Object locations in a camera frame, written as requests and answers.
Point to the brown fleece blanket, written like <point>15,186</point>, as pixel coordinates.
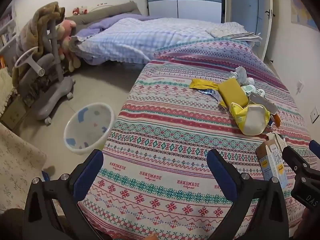
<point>42,17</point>

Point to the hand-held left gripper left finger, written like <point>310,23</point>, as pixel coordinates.
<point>87,177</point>

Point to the pink plush toy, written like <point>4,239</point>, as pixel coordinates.
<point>67,27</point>

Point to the yellow snack bag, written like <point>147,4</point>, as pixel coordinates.
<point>252,120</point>

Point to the orange peel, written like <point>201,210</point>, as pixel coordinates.
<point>276,120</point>

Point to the blue checked duvet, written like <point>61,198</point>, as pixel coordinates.
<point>140,37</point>

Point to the purple bed sheet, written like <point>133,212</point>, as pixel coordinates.
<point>100,26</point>

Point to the stack of papers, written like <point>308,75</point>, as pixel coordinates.
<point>240,35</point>

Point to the blue white door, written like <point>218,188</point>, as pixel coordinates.
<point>245,2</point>

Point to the yellow box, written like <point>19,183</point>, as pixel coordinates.
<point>232,92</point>

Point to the white bookshelf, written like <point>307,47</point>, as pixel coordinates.
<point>6,35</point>

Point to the grey bolster pillow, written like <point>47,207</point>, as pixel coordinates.
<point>112,11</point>

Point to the white wall socket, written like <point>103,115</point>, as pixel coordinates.
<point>314,114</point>

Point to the cream lace cloth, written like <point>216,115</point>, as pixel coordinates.
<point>17,167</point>

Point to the wall map poster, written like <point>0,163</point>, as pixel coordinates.
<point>300,12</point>

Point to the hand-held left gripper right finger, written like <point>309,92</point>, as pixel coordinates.
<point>221,175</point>

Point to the small crumpled white tissue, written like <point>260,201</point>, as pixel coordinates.
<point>250,81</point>

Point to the blue white wardrobe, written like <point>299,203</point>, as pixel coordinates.
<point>185,0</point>

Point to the flat yellow wrapper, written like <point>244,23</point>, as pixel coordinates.
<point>202,83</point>

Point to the large crumpled white tissue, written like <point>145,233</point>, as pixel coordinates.
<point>240,73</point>

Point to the patterned striped blanket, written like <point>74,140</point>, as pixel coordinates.
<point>162,130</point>

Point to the grey swivel chair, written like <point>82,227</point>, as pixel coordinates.
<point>50,62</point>

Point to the brown blue drink carton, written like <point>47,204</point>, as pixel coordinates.
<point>271,162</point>

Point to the white plastic waste bin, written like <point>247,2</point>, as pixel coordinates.
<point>87,130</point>

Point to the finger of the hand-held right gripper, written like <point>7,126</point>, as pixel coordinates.
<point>315,148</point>
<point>296,161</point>

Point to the red white cat plush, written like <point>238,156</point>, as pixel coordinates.
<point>80,10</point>

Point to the white wall plug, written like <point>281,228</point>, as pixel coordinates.
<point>300,86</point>

